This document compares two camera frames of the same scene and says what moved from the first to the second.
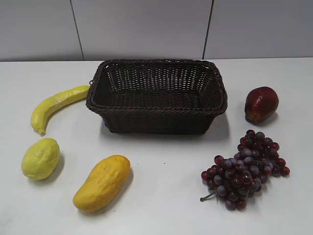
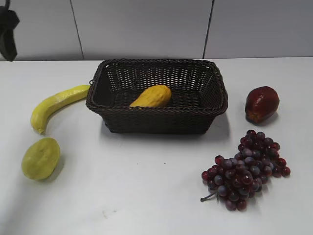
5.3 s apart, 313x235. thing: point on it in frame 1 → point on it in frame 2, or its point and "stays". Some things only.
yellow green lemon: (40, 158) stays
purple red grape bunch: (234, 180) stays
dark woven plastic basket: (158, 96) stays
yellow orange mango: (105, 180) → (157, 96)
